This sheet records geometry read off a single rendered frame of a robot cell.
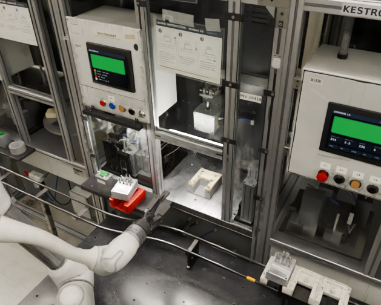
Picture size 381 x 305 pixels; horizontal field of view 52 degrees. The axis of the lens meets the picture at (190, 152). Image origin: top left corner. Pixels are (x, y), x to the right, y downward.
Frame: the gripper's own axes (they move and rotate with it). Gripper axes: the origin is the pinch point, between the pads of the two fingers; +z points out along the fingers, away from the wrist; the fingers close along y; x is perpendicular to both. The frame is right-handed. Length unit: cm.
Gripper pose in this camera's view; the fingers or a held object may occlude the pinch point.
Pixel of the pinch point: (165, 202)
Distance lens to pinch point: 182.0
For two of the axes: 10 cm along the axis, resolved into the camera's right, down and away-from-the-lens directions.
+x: -8.7, -2.8, 4.1
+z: 5.0, -5.2, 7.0
